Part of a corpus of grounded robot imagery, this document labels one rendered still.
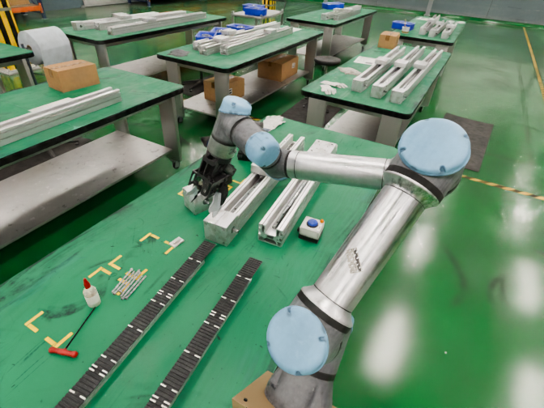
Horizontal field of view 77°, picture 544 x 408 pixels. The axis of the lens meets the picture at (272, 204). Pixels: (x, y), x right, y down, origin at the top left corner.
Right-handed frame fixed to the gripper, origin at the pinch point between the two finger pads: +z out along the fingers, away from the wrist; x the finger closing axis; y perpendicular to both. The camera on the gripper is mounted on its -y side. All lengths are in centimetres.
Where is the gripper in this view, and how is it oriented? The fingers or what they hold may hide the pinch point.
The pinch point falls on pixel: (204, 206)
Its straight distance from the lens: 106.0
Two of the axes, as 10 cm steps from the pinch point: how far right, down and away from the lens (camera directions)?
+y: -4.3, 3.6, -8.3
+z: -3.8, 7.6, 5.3
